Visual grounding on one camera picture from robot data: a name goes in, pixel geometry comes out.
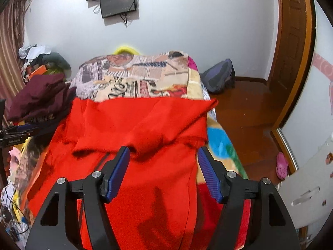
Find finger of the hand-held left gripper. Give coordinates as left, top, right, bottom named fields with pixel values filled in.
left=9, top=124, right=40, bottom=136

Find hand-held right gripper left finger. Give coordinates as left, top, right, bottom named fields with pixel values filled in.
left=25, top=146, right=130, bottom=250

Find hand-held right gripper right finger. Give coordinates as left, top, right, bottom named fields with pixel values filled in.
left=198, top=146, right=297, bottom=250

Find red zip jacket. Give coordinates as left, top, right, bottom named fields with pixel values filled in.
left=27, top=96, right=251, bottom=250

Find maroon folded clothes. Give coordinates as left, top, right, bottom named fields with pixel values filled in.
left=5, top=73, right=77, bottom=126

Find person's left hand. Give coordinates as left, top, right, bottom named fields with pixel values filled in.
left=5, top=147, right=13, bottom=179

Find colourful fleece blanket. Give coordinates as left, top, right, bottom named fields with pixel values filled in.
left=187, top=55, right=249, bottom=181

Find orange box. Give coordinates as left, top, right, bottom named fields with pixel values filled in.
left=27, top=65, right=48, bottom=80

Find white plastic bag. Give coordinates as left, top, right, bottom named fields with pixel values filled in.
left=18, top=45, right=35, bottom=59

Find pink slipper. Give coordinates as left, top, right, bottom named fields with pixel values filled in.
left=276, top=152, right=290, bottom=181

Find striped brown curtain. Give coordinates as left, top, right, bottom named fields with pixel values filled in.
left=0, top=0, right=33, bottom=106

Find dark green jacket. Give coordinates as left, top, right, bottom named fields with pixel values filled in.
left=42, top=52, right=72, bottom=78

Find grey backpack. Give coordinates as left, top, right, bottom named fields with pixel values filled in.
left=200, top=59, right=236, bottom=95

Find yellow round object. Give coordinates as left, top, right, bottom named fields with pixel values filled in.
left=114, top=45, right=140, bottom=56

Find white wardrobe door pink pattern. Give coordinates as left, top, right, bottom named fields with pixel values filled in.
left=271, top=0, right=333, bottom=174

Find brown wooden door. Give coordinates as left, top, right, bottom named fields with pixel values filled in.
left=268, top=0, right=313, bottom=105

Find black dangling cable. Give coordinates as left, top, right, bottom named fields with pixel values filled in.
left=119, top=12, right=134, bottom=28

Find small black wall monitor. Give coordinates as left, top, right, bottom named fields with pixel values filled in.
left=99, top=0, right=138, bottom=19

